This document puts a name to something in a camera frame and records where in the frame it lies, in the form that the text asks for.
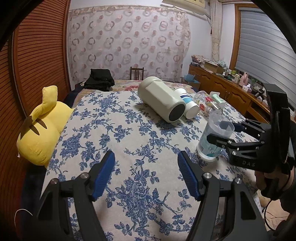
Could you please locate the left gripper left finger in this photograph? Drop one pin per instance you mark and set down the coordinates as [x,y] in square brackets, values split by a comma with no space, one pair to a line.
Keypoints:
[51,218]

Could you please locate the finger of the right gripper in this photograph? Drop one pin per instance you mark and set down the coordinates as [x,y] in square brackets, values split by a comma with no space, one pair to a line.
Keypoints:
[252,128]
[230,145]

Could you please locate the clear plastic cup blue label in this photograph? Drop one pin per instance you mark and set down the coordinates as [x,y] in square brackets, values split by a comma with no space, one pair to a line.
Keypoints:
[218,129]

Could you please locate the white mint green cup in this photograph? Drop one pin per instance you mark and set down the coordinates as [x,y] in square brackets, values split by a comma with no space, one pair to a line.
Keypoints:
[216,97]

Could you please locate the white cup blue pink stripes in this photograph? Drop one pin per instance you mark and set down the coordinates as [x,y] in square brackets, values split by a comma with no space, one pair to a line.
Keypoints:
[192,108]

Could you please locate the person's right hand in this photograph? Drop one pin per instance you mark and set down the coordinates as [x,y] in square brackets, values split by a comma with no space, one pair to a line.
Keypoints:
[272,185]

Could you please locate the wooden sideboard cabinet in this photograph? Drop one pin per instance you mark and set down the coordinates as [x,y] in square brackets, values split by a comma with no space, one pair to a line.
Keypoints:
[242,101]

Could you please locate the clear glass red pattern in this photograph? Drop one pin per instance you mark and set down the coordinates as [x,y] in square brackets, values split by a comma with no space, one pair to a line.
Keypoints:
[206,104]

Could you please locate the pink figurine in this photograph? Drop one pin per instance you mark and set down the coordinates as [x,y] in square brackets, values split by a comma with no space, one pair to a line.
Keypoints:
[244,80]

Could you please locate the blue floral bed cover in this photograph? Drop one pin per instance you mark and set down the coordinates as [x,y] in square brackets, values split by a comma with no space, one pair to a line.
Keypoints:
[146,197]

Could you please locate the cardboard box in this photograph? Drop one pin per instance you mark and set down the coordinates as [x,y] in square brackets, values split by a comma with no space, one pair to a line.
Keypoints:
[214,68]

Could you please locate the grey window blind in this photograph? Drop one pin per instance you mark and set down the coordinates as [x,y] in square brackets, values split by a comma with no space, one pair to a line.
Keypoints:
[264,52]

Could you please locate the teal cloth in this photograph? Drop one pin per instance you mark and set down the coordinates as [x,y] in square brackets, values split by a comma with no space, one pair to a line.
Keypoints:
[190,78]

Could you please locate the yellow plush toy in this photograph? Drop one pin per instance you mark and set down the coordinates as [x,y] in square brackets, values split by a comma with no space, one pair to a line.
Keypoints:
[41,130]

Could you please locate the pale green tumbler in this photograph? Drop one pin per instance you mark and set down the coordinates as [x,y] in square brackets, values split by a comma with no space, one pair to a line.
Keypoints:
[163,100]

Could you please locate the dark wooden chair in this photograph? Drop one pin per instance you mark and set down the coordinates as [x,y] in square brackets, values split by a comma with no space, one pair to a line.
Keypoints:
[136,73]

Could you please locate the black bag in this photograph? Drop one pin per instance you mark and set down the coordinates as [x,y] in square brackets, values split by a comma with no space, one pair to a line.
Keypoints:
[99,79]

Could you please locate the patterned pink curtain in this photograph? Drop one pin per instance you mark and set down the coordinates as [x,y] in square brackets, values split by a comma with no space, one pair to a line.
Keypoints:
[119,38]

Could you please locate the wooden louvered wardrobe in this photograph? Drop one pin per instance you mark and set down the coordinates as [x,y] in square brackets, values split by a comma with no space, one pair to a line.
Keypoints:
[33,55]

